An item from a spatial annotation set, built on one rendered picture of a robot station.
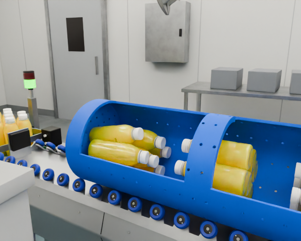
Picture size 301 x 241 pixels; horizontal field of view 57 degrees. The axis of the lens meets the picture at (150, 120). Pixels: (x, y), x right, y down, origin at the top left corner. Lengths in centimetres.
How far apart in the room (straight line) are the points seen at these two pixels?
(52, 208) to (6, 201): 43
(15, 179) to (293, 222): 57
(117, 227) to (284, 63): 342
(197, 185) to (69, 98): 480
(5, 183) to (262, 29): 369
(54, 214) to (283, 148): 78
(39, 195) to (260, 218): 77
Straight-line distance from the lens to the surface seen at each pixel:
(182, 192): 70
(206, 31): 412
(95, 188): 93
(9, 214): 69
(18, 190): 67
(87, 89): 505
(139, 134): 86
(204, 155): 66
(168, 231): 82
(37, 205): 114
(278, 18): 401
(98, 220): 95
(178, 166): 76
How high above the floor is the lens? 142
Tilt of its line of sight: 16 degrees down
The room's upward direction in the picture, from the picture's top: straight up
